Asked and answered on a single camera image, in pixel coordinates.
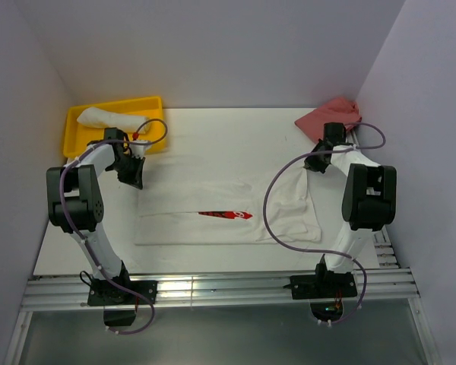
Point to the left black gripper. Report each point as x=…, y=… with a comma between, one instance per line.
x=134, y=179

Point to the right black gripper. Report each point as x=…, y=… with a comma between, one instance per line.
x=311, y=164

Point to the white printed t-shirt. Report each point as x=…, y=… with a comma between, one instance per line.
x=243, y=210

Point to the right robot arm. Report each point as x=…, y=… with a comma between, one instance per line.
x=369, y=199

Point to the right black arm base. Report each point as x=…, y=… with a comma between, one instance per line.
x=328, y=289

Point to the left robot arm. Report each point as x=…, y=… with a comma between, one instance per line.
x=75, y=204

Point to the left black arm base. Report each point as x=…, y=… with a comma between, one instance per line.
x=119, y=307

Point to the pink folded t-shirt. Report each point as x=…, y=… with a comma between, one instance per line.
x=339, y=109

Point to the yellow plastic tray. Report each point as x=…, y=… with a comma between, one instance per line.
x=77, y=136

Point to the rolled white t-shirt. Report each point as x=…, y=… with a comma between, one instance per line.
x=93, y=117

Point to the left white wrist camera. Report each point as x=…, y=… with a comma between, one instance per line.
x=139, y=148

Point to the aluminium right side rail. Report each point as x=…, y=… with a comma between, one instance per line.
x=379, y=252

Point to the aluminium front rail frame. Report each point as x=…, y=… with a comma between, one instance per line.
x=67, y=293

